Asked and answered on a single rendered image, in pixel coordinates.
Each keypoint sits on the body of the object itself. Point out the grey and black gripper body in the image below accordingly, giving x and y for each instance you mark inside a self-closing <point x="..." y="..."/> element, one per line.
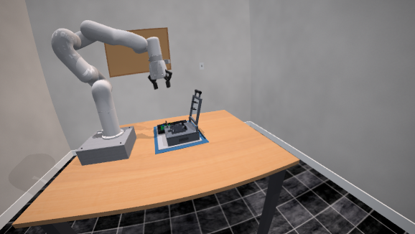
<point x="157" y="69"/>

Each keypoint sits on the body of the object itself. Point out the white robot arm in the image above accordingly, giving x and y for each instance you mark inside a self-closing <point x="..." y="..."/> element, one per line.
<point x="65" y="43"/>

